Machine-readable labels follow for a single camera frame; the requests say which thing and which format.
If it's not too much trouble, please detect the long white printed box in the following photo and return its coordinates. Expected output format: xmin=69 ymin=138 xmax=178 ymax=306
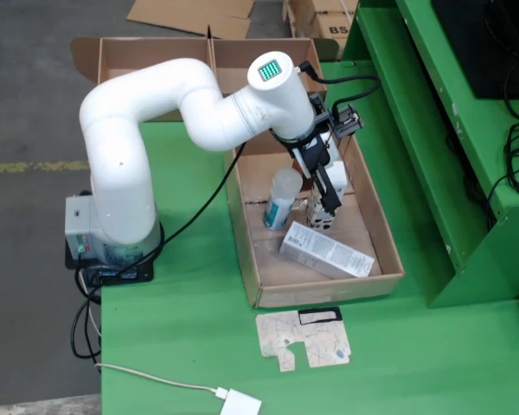
xmin=279 ymin=220 xmax=376 ymax=280

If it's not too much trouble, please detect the white bottle with teal label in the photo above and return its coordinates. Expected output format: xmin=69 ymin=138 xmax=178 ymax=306
xmin=262 ymin=167 xmax=304 ymax=232

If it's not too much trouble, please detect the flat beige cardboard cutout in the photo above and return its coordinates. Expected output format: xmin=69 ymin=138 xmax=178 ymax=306
xmin=254 ymin=306 xmax=353 ymax=373

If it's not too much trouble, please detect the black cable bundle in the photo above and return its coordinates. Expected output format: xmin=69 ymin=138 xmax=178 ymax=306
xmin=484 ymin=0 xmax=519 ymax=221

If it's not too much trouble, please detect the black power cable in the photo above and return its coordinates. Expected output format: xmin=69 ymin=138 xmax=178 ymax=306
xmin=70 ymin=263 xmax=104 ymax=361

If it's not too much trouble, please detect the plain brown shipping carton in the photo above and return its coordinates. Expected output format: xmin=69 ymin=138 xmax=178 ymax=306
xmin=283 ymin=0 xmax=317 ymax=39

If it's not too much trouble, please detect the shallow cardboard tray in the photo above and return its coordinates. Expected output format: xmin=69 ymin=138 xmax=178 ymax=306
xmin=223 ymin=123 xmax=406 ymax=310

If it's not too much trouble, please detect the printed brown shipping carton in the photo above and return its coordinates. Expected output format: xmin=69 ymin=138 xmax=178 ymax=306
xmin=310 ymin=0 xmax=360 ymax=49

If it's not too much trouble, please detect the green metal chute bin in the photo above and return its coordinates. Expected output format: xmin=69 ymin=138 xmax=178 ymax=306
xmin=341 ymin=0 xmax=519 ymax=310

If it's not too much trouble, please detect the short black connector cable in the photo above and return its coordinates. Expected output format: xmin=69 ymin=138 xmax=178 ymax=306
xmin=298 ymin=60 xmax=382 ymax=120

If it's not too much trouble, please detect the white power adapter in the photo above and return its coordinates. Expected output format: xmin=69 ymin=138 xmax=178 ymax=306
xmin=219 ymin=388 xmax=263 ymax=415

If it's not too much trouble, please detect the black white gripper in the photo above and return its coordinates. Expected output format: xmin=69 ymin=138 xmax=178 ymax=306
xmin=283 ymin=123 xmax=343 ymax=219

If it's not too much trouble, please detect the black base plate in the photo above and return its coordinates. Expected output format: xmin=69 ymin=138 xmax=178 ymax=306
xmin=64 ymin=239 xmax=155 ymax=286

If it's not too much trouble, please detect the divided cardboard box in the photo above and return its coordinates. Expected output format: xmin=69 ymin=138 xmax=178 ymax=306
xmin=70 ymin=36 xmax=341 ymax=124

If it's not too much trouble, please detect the white cable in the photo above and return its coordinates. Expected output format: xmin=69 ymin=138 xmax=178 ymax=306
xmin=94 ymin=362 xmax=230 ymax=401

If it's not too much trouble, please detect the white carton with black spots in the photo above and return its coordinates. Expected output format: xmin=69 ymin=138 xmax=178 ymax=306
xmin=305 ymin=160 xmax=348 ymax=230

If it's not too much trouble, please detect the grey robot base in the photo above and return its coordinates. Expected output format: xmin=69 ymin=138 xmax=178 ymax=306
xmin=64 ymin=195 xmax=163 ymax=265

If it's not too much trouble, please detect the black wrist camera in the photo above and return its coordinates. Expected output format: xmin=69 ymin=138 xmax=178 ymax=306
xmin=328 ymin=102 xmax=366 ymax=140

